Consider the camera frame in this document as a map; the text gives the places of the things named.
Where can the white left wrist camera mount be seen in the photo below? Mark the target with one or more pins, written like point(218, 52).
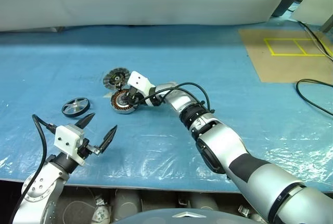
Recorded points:
point(67, 137)

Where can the dark grey rounded shape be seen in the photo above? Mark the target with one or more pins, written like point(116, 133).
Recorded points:
point(127, 204)
point(205, 202)

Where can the yellow tape grid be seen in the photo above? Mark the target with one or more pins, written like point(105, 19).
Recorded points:
point(296, 47)

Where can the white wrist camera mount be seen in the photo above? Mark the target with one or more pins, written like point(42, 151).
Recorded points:
point(67, 137)
point(139, 81)

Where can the beige tape patch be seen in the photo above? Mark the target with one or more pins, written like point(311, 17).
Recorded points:
point(107, 95)

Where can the finned silver motor lid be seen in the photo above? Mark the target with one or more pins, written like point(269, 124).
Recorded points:
point(112, 78)

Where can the white panel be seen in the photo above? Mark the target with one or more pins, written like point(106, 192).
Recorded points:
point(317, 3)

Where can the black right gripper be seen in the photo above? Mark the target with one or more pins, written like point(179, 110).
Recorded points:
point(139, 96)

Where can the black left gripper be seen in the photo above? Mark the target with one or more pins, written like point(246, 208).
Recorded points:
point(84, 151)

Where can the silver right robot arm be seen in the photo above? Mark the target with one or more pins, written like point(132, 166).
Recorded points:
point(234, 143)

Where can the brown cardboard sheet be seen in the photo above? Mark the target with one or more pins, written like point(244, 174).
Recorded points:
point(260, 60)

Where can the grey robot torso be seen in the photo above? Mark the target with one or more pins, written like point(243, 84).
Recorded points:
point(156, 218)

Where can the grey metal leg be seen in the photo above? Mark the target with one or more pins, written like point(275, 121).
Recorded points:
point(327, 24)

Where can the blue plastic table cover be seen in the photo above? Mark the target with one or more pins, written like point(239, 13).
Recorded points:
point(182, 52)

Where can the silver motor housing copper windings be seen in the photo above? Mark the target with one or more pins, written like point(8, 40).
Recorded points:
point(120, 105)

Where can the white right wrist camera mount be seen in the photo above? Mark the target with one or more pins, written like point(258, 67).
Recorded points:
point(139, 81)

